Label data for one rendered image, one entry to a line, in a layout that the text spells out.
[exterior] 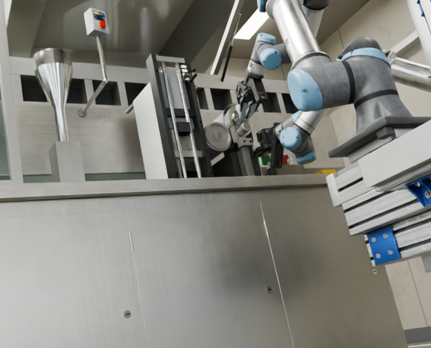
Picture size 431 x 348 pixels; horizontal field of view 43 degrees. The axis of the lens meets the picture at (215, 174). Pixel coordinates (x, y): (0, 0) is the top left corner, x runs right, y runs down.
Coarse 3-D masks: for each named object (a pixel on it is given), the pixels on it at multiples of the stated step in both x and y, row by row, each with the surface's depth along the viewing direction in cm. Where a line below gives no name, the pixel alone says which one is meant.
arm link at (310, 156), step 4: (308, 140) 201; (308, 144) 200; (312, 144) 205; (308, 148) 201; (312, 148) 204; (304, 152) 200; (308, 152) 202; (312, 152) 203; (296, 156) 205; (300, 156) 203; (304, 156) 202; (308, 156) 202; (312, 156) 203; (296, 160) 206; (300, 160) 203; (304, 160) 203; (308, 160) 204; (312, 160) 205
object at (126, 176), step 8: (24, 176) 211; (32, 176) 213; (40, 176) 214; (48, 176) 216; (88, 176) 225; (96, 176) 226; (104, 176) 228; (112, 176) 230; (120, 176) 232; (128, 176) 234; (136, 176) 236; (144, 176) 238; (192, 176) 250
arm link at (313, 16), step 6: (312, 0) 170; (318, 0) 171; (324, 0) 173; (306, 6) 177; (312, 6) 175; (318, 6) 175; (324, 6) 176; (306, 12) 181; (312, 12) 180; (318, 12) 180; (312, 18) 183; (318, 18) 184; (312, 24) 186; (318, 24) 188; (312, 30) 190
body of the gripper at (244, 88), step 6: (246, 78) 223; (258, 78) 218; (240, 84) 224; (246, 84) 224; (240, 90) 225; (246, 90) 220; (252, 90) 221; (240, 96) 225; (246, 96) 221; (252, 96) 222
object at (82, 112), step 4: (104, 80) 209; (100, 84) 212; (104, 84) 211; (100, 88) 213; (96, 92) 216; (92, 96) 220; (96, 96) 219; (92, 100) 222; (88, 104) 225; (80, 108) 232; (84, 108) 228; (80, 112) 232; (84, 112) 230; (80, 116) 231; (84, 116) 232
